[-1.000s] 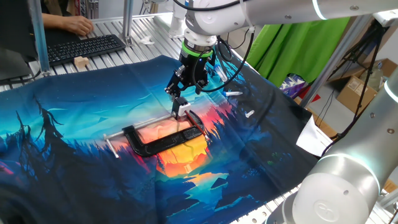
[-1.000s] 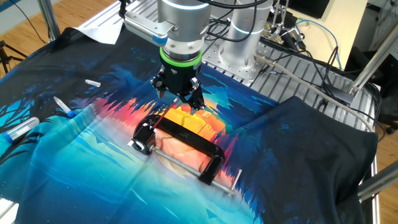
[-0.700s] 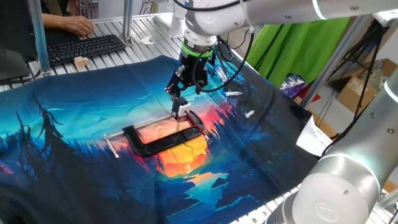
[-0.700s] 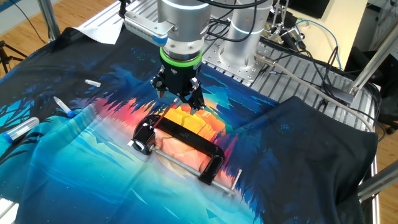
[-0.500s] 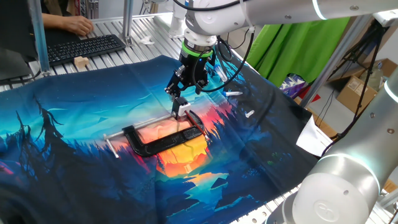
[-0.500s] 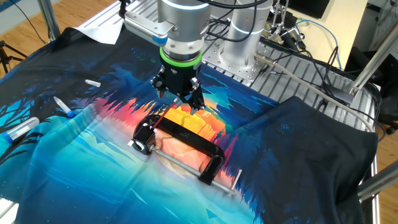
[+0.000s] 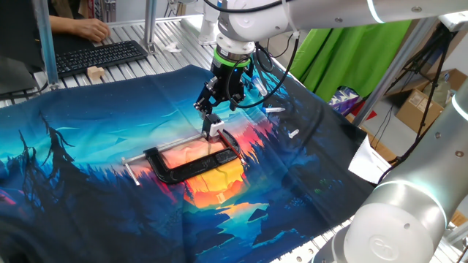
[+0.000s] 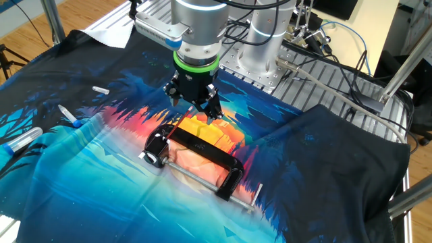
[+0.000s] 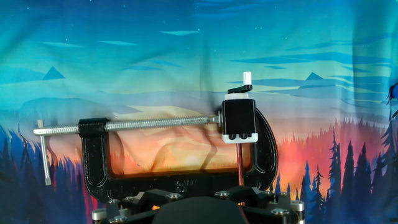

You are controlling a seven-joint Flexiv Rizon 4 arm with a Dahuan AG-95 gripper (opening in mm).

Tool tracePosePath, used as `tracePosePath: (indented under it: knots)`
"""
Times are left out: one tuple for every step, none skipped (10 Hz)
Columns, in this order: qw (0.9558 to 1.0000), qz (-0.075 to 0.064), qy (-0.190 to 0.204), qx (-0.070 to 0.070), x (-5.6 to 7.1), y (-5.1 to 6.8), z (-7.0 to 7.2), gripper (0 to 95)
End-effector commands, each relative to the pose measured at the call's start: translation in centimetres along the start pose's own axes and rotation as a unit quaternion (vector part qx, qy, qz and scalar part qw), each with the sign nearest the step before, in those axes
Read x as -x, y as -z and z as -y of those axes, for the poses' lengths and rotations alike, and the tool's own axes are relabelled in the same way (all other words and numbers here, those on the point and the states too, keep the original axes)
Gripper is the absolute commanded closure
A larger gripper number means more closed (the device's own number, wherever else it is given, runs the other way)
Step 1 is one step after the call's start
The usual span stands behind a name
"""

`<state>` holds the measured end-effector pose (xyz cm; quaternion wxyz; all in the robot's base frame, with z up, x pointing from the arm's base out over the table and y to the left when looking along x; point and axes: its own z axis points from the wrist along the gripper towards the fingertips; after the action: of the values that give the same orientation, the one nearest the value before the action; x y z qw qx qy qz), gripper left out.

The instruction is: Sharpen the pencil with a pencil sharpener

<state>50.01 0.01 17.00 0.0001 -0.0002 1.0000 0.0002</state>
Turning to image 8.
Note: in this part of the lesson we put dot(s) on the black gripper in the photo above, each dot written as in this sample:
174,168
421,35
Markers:
195,86

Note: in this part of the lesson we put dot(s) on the black white pencil sharpener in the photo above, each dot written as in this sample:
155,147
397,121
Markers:
157,146

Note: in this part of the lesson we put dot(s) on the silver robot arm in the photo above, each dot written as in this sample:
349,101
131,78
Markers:
199,20

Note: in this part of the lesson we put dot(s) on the red pencil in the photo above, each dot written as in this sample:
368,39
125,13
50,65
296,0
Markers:
180,122

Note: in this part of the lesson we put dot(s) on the black C-clamp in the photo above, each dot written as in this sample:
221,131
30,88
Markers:
209,148

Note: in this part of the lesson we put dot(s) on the small white tube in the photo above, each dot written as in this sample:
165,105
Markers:
100,90

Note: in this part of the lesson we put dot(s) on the landscape print cloth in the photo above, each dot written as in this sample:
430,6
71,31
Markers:
101,185

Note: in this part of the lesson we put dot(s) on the conical blue-capped tube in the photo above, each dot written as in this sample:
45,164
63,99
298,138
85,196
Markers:
67,114

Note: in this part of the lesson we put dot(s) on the metal articulated clamp stand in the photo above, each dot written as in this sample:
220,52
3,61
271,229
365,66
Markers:
317,42

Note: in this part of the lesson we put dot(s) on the black screen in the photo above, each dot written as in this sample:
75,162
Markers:
337,8

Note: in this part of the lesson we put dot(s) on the large clear blue-capped tube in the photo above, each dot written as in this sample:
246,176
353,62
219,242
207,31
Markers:
23,140

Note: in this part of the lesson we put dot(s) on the black tripod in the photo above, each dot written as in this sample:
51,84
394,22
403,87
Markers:
4,60

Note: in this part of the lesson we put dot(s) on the beige desk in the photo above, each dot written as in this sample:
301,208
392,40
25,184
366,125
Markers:
378,30

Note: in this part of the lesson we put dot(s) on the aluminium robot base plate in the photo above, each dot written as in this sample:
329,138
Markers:
236,72

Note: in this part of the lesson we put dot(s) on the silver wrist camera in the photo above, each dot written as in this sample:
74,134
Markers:
155,30

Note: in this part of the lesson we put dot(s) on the aluminium frame post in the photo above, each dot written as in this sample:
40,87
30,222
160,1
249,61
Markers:
53,20
405,64
411,197

